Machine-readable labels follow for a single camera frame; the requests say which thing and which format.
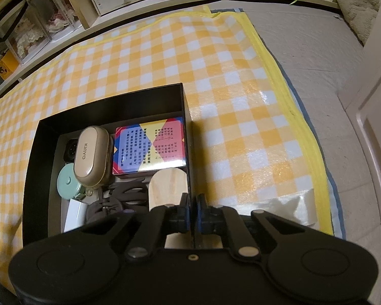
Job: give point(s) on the clear storage box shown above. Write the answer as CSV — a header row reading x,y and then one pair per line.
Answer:
x,y
60,19
25,41

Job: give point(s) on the black hair claw clip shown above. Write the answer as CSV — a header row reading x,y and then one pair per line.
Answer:
x,y
127,193

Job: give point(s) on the colourful card box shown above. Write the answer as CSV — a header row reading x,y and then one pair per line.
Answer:
x,y
149,146

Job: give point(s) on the white adapter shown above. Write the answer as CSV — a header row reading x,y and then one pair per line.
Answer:
x,y
74,214

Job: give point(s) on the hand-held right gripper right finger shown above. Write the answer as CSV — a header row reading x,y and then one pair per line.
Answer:
x,y
198,219

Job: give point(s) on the clear plastic wrapper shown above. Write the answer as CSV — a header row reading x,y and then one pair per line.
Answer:
x,y
285,208

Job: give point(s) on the beige oval case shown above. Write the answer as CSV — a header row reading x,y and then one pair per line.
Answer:
x,y
92,155

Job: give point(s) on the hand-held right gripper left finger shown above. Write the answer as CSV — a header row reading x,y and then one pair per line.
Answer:
x,y
186,219

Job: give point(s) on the black cardboard box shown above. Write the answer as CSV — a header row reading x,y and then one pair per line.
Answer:
x,y
114,101

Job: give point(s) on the blue underlay mat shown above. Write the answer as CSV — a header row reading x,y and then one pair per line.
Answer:
x,y
336,209

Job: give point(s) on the yellow checkered mat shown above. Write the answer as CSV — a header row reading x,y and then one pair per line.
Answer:
x,y
241,85

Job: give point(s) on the mint round tape measure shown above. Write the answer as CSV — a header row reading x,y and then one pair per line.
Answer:
x,y
66,181

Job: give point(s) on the yellow box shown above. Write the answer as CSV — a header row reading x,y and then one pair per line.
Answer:
x,y
4,65

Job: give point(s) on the black charger plug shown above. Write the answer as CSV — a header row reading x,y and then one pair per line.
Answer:
x,y
70,151

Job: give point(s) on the beige fluffy cushion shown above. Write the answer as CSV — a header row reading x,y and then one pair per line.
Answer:
x,y
358,6

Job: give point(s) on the oval wooden piece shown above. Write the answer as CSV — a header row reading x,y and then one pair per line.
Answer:
x,y
168,187

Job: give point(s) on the white door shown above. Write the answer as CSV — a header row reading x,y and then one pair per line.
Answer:
x,y
377,117

